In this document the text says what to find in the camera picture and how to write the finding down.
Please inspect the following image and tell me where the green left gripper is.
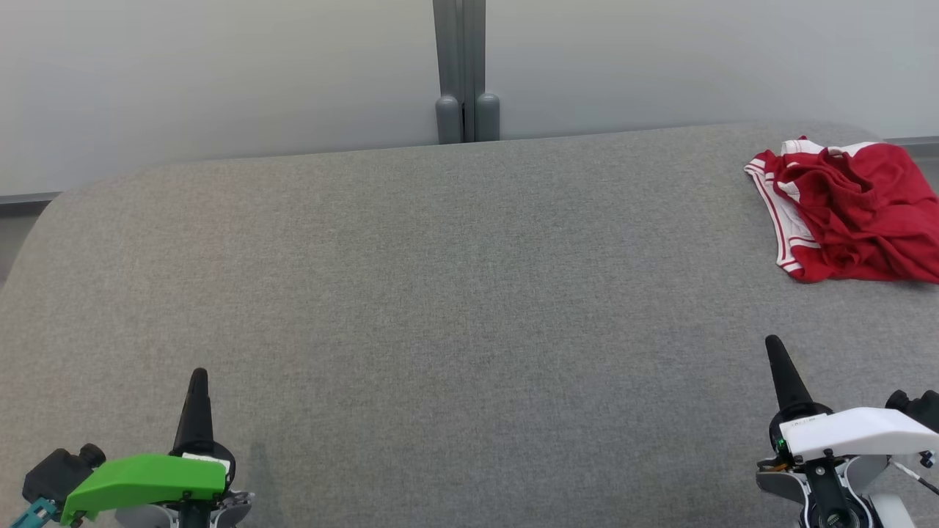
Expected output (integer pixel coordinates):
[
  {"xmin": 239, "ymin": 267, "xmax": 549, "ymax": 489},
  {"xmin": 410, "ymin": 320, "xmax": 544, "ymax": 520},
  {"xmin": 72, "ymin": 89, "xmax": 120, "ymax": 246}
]
[{"xmin": 59, "ymin": 367, "xmax": 238, "ymax": 526}]

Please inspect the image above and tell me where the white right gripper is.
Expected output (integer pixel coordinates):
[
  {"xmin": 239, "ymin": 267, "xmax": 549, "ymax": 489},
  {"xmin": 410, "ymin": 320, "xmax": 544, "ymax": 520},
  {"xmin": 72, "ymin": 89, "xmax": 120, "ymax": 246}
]
[{"xmin": 764, "ymin": 334, "xmax": 939, "ymax": 463}]

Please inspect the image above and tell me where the red Bulls 23 jersey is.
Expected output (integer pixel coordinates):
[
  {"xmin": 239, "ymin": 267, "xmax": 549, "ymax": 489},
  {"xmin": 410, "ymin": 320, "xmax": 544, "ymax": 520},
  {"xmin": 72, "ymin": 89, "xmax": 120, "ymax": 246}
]
[{"xmin": 745, "ymin": 150, "xmax": 939, "ymax": 285}]

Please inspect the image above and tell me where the grey double-foot partition post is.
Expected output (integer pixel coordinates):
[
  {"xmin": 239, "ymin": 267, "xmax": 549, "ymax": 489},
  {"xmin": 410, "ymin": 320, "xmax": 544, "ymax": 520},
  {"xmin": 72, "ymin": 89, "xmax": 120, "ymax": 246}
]
[{"xmin": 433, "ymin": 0, "xmax": 501, "ymax": 144}]

